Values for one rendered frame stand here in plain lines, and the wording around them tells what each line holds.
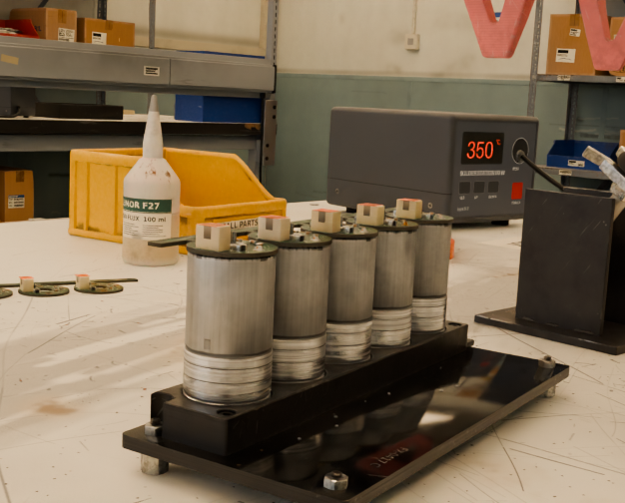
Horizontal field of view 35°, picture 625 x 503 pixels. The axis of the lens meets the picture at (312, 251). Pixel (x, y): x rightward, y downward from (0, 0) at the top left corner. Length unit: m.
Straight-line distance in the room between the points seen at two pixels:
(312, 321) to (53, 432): 0.09
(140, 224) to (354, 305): 0.29
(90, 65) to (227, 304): 2.81
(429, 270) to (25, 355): 0.16
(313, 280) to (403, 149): 0.56
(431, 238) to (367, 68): 5.78
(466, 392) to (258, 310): 0.09
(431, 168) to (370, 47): 5.32
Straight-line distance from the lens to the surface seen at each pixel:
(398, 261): 0.33
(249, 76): 3.50
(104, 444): 0.30
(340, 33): 6.28
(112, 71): 3.11
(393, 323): 0.34
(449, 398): 0.32
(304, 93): 6.44
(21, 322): 0.45
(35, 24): 5.12
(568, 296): 0.47
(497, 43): 0.45
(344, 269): 0.31
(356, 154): 0.89
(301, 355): 0.29
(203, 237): 0.26
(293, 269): 0.28
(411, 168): 0.84
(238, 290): 0.26
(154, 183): 0.59
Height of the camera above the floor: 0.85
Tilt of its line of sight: 9 degrees down
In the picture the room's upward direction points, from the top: 3 degrees clockwise
